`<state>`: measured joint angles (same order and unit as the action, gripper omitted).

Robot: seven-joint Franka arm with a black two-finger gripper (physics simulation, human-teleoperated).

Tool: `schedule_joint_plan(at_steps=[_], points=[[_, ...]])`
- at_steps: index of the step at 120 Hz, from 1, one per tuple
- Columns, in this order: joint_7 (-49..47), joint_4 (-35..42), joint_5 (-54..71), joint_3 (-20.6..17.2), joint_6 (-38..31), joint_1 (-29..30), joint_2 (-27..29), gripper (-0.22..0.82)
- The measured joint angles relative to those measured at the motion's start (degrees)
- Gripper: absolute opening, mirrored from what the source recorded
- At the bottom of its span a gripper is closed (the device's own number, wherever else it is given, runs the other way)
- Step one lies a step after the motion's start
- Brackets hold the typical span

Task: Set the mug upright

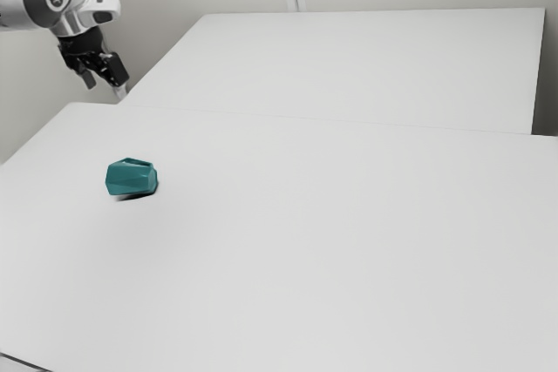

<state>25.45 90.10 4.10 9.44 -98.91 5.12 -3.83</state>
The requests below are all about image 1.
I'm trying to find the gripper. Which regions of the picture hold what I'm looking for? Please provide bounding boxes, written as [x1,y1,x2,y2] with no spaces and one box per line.
[57,26,131,100]

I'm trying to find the teal faceted mug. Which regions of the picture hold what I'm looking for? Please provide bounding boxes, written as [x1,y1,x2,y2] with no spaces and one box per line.
[105,157,160,198]

